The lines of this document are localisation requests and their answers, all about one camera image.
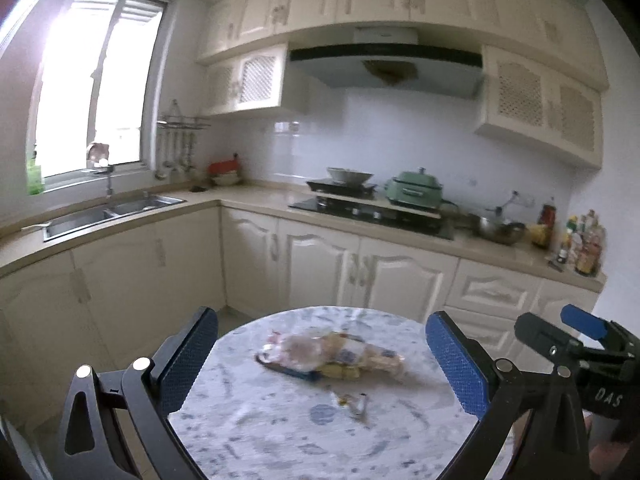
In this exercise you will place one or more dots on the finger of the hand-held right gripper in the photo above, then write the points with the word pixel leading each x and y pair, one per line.
pixel 540 332
pixel 582 320

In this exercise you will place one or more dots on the cream base cabinets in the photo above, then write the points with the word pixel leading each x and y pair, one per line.
pixel 310 260

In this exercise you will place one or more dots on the small crumpled wrapper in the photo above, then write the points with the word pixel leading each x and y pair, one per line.
pixel 352 404

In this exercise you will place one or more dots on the black range hood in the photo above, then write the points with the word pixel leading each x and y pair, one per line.
pixel 390 60

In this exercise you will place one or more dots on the pile of packaged food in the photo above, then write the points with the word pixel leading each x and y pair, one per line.
pixel 365 360

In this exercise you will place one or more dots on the green electric cooking pot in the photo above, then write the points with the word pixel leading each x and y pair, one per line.
pixel 414 186

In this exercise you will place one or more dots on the sliding glass window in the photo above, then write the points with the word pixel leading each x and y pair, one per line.
pixel 75 95

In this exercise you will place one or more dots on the small cream lattice door cabinet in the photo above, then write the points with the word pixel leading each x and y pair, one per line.
pixel 257 80

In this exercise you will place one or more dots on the metal wall utensil rack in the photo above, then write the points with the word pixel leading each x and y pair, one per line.
pixel 180 122

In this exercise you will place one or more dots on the white bowl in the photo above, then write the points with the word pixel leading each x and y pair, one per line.
pixel 227 179

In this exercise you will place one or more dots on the utensil in mixing bowl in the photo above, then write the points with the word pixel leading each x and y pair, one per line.
pixel 507 201

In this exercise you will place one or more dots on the black glass gas stove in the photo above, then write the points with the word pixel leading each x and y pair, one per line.
pixel 380 220

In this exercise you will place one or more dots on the round marble table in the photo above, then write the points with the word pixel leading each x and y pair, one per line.
pixel 280 435

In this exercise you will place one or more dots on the metal kitchen faucet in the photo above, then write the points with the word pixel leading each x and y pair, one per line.
pixel 107 180

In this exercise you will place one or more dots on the beige kitchen countertop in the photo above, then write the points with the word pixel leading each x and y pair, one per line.
pixel 250 195

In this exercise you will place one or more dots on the yellow food bag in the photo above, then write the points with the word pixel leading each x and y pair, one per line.
pixel 538 236

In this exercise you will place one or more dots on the large cream lattice door cabinet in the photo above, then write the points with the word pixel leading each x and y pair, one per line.
pixel 540 105

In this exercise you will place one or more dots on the stainless steel double sink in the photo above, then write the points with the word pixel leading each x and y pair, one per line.
pixel 80 217

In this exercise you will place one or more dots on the dark sauce bottle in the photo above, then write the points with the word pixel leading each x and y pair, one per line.
pixel 546 217

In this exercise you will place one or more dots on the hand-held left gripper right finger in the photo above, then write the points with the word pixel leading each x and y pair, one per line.
pixel 457 365

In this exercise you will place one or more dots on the metal wok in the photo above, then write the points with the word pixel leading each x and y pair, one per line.
pixel 350 175

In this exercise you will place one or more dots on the white spoon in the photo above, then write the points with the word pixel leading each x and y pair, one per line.
pixel 37 226

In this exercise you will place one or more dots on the group of condiment bottles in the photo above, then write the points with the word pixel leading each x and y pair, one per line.
pixel 582 250

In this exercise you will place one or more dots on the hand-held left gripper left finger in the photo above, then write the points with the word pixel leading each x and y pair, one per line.
pixel 187 355

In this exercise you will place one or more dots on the stainless steel mixing bowl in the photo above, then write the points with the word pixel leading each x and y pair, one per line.
pixel 500 230

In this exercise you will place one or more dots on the green dish soap bottle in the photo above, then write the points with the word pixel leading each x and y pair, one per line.
pixel 35 180

